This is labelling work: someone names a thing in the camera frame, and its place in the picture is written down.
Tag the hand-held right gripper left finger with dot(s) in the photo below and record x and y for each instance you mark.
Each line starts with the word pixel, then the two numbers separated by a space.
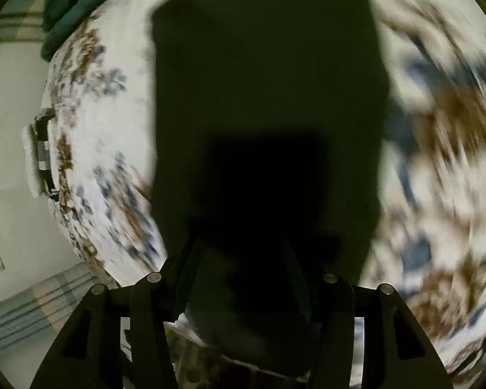
pixel 145 312

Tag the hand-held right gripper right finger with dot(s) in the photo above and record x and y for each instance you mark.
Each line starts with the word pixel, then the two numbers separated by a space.
pixel 340 312

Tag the dark striped sweater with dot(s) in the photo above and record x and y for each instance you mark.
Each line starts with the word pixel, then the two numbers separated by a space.
pixel 267 89

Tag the striped folded cloth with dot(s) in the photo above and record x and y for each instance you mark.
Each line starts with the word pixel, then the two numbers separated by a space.
pixel 44 158

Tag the bed with floral sheet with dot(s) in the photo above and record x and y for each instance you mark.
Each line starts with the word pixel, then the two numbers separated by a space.
pixel 105 129

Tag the dark green blanket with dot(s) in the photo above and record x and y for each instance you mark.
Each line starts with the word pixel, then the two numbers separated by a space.
pixel 73 4

